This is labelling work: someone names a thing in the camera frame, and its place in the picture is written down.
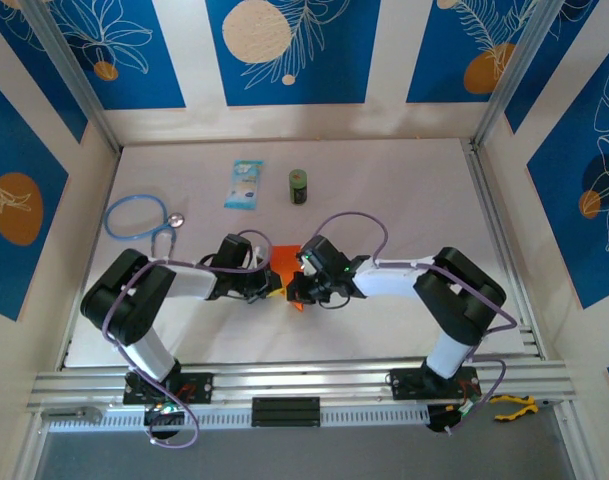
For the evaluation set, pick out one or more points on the green cylindrical can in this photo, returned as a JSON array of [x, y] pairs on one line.
[[298, 187]]

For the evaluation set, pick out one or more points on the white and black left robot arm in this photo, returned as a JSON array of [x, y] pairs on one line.
[[189, 282]]

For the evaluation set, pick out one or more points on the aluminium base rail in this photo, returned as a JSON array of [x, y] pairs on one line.
[[304, 380]]

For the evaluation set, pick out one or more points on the blue stethoscope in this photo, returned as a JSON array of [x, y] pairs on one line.
[[176, 219]]

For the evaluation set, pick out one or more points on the black controller board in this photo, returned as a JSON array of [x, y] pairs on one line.
[[439, 417], [164, 417]]

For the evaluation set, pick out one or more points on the aluminium frame post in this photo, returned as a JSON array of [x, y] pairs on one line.
[[71, 70], [514, 70]]

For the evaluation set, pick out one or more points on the orange square paper sheet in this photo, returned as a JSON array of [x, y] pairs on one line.
[[286, 260]]

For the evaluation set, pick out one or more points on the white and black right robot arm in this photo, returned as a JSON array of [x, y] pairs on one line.
[[389, 280]]

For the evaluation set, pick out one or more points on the black block on rail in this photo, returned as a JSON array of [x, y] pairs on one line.
[[285, 412]]

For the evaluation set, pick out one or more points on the blue wet wipes packet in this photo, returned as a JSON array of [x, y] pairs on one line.
[[244, 185]]

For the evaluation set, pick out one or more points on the aluminium table side rail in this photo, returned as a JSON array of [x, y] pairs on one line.
[[486, 200]]

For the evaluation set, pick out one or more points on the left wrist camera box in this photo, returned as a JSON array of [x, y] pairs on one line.
[[260, 255]]

